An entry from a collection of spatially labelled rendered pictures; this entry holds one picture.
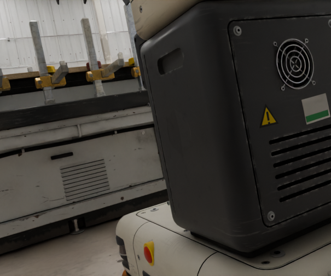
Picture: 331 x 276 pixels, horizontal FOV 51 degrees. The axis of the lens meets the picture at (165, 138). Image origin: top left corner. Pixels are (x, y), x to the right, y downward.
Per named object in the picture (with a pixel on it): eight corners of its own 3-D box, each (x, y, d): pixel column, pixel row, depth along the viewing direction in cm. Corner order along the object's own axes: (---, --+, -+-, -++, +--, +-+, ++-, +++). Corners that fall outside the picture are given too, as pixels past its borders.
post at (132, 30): (148, 90, 188) (131, 1, 186) (142, 91, 187) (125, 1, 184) (145, 91, 192) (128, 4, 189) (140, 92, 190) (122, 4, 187)
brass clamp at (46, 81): (66, 84, 168) (64, 73, 168) (37, 87, 162) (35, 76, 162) (64, 86, 174) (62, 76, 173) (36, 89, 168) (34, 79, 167)
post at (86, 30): (107, 110, 178) (88, 16, 175) (100, 111, 176) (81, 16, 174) (105, 110, 181) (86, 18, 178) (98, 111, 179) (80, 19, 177)
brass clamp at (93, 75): (115, 77, 179) (113, 67, 179) (89, 80, 173) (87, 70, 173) (111, 79, 184) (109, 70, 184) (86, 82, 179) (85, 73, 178)
